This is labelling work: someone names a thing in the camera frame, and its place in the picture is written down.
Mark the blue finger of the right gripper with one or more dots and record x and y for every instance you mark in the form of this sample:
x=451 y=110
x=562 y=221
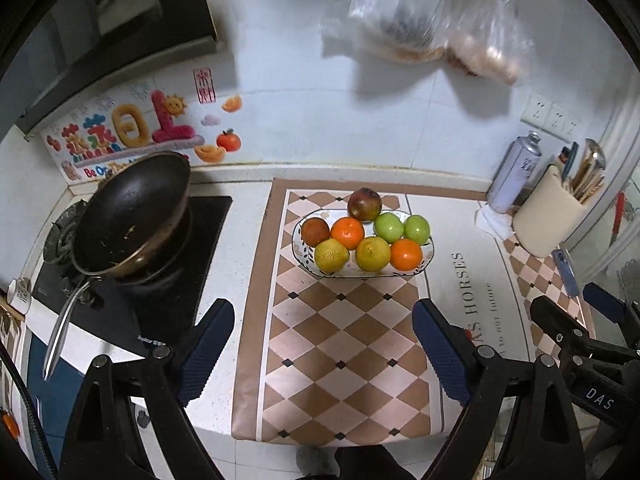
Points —
x=566 y=332
x=623 y=314

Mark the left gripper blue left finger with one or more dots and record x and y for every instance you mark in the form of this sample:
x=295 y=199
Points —
x=199 y=352

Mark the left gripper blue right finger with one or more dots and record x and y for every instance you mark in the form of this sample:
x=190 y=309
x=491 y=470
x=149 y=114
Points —
x=448 y=349

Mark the orange mandarin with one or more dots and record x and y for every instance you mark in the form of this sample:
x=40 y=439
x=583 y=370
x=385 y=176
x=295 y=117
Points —
x=348 y=231
x=405 y=255

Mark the yellow lemon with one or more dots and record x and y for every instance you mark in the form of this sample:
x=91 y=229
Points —
x=373 y=254
x=330 y=256

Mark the green apple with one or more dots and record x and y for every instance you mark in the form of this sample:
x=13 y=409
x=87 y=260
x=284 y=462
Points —
x=389 y=227
x=417 y=229

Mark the dark red brown fruit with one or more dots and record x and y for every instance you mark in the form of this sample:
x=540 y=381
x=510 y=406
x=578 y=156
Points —
x=315 y=231

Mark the dark purple red fruit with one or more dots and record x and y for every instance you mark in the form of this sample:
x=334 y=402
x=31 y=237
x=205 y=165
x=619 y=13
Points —
x=364 y=205

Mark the cream utensil holder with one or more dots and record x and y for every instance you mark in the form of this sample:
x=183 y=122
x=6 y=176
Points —
x=548 y=216

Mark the checkered brown table mat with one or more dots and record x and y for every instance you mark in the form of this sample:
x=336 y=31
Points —
x=333 y=359

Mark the white folded tissue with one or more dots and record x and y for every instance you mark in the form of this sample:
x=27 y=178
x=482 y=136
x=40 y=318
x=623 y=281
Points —
x=499 y=226

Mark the black frying pan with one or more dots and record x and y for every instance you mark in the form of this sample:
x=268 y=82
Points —
x=125 y=224

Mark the oval floral ceramic plate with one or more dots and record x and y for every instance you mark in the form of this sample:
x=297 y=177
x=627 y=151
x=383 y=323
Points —
x=304 y=254

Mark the wooden chopsticks bundle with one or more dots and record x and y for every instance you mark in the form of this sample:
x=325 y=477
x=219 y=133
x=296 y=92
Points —
x=578 y=194

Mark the metal ladle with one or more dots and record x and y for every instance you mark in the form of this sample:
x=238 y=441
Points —
x=595 y=160

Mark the grey gas canister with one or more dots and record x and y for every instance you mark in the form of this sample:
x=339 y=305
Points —
x=521 y=159

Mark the white cup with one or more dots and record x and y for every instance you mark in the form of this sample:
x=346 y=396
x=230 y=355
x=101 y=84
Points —
x=20 y=295

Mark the plastic bag with eggs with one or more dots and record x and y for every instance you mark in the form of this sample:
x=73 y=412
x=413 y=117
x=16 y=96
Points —
x=488 y=38

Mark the black range hood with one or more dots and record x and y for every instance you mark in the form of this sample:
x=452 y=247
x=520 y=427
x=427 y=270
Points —
x=52 y=50

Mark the plastic bag with dark contents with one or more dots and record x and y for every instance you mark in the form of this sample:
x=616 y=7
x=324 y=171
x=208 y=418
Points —
x=403 y=31

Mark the white wall socket strip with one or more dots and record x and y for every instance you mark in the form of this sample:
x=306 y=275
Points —
x=547 y=116

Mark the colourful wall sticker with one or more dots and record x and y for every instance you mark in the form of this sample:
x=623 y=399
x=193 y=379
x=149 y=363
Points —
x=181 y=109

